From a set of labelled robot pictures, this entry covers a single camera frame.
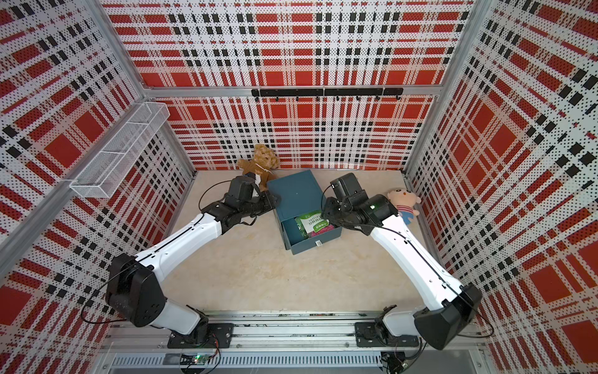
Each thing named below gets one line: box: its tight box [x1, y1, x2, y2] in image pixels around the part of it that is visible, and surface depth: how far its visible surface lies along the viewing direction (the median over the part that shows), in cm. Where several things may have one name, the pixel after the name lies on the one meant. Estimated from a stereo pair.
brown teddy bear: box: [237, 144, 281, 192], surface depth 113 cm
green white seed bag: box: [295, 210, 330, 238], surface depth 83 cm
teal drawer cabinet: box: [266, 169, 324, 236], surface depth 87 cm
